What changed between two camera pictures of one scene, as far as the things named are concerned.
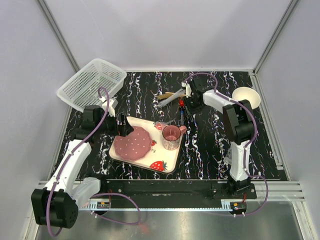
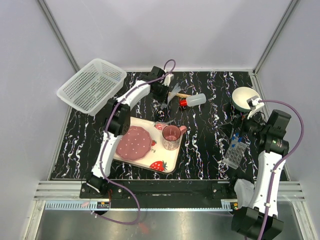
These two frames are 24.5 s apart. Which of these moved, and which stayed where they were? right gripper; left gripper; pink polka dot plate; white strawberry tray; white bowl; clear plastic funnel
Moved: left gripper; right gripper
Stayed: clear plastic funnel; white strawberry tray; white bowl; pink polka dot plate
